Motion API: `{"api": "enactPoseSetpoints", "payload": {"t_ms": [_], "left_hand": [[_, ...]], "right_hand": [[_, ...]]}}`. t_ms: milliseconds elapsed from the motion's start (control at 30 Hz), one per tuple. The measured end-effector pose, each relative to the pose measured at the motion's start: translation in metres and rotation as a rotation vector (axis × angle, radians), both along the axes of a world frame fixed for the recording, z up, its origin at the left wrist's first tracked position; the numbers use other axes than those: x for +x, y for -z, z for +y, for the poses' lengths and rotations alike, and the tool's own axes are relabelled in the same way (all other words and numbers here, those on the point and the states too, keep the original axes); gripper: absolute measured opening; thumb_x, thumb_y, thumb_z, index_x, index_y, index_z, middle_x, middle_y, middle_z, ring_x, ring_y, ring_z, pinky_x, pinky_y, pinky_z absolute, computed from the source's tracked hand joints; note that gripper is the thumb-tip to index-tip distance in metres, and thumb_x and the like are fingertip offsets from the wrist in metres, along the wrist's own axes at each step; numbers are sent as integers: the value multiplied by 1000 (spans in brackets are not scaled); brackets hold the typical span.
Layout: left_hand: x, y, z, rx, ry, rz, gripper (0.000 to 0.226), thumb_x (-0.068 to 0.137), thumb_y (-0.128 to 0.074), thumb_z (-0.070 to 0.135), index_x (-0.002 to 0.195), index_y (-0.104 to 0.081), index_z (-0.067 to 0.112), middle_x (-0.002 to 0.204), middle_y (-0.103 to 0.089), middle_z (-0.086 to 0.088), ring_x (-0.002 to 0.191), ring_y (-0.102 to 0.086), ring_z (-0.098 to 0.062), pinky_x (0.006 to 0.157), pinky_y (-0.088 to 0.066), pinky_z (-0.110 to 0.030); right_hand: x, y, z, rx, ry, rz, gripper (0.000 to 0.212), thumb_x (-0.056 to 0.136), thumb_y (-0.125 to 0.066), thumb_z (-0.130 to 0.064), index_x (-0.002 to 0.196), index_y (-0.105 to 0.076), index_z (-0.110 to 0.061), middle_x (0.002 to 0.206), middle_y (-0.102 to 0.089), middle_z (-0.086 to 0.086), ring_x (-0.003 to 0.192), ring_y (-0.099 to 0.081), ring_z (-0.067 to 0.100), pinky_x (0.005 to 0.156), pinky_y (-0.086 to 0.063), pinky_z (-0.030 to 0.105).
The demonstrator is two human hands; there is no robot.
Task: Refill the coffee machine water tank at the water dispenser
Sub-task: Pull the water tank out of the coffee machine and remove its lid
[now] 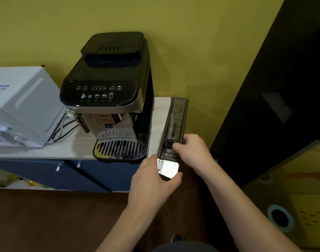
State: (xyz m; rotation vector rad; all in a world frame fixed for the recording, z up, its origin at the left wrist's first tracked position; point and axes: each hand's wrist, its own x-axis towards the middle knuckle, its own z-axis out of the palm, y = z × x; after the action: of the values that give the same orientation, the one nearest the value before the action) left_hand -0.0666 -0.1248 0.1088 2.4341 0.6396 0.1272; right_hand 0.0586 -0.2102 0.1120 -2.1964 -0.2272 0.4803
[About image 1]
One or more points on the person's left hand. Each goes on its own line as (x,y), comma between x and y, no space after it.
(149,186)

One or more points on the person's right hand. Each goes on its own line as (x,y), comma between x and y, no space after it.
(198,154)

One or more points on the person's left thumb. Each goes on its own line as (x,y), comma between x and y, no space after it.
(172,182)

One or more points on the person's right thumb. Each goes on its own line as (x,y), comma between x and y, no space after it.
(181,150)

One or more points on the smoky transparent water tank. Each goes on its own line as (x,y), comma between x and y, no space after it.
(174,120)

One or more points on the person's right forearm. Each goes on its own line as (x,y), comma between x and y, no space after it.
(244,209)

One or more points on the person's left forearm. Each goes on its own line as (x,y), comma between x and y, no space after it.
(120,228)

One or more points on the person's dark shoe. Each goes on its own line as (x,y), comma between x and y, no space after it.
(176,238)

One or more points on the black drip tray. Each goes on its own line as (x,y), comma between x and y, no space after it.
(117,149)

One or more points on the person's dark shorts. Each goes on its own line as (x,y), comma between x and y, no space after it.
(186,247)

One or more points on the blue cabinet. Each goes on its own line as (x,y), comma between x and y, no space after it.
(96,175)

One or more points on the black coffee machine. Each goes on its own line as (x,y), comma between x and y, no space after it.
(107,76)

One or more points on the tall black fridge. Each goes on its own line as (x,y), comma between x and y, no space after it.
(275,76)

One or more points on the yellow box with round hole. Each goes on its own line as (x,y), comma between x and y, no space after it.
(301,186)

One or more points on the colourful packets on shelf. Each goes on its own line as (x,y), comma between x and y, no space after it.
(20,179)

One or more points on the white microwave oven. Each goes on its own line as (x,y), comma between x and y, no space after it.
(23,102)

